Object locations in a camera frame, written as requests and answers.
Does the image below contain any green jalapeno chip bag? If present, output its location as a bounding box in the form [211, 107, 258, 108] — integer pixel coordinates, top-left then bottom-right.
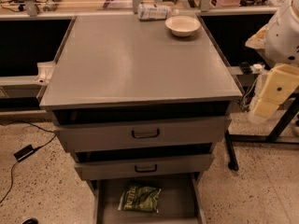
[118, 183, 161, 213]

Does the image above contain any grey middle drawer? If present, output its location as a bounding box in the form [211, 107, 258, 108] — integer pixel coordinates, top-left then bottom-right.
[75, 154, 214, 180]

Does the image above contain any grey drawer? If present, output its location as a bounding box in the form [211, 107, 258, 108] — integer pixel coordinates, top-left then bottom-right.
[93, 174, 206, 224]
[55, 116, 231, 152]
[75, 154, 214, 180]

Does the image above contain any grey drawer cabinet counter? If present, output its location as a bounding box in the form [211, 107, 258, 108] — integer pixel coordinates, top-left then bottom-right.
[39, 13, 244, 224]

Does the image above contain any grey bottom drawer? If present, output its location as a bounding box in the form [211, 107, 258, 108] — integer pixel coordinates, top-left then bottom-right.
[93, 174, 206, 224]

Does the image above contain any grey top drawer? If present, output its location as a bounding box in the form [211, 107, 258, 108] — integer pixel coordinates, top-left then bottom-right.
[55, 116, 231, 152]

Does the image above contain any power strip with plugs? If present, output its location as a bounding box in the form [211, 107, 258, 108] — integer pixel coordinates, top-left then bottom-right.
[239, 62, 264, 75]

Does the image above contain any grey side table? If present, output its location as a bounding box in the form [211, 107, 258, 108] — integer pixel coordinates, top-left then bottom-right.
[225, 95, 299, 171]

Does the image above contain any white bowl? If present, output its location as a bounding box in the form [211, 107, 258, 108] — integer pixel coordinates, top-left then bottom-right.
[165, 16, 201, 37]

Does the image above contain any clear plastic water bottle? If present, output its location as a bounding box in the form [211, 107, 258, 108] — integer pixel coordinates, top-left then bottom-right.
[137, 3, 178, 21]

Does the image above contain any black power adapter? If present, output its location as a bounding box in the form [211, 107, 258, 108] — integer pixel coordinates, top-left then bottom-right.
[14, 145, 35, 162]

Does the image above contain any black shoe tip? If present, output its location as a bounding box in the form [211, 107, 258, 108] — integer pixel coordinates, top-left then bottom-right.
[21, 217, 38, 224]

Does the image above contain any black adapter cable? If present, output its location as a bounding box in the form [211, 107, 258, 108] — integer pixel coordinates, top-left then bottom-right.
[0, 119, 57, 204]

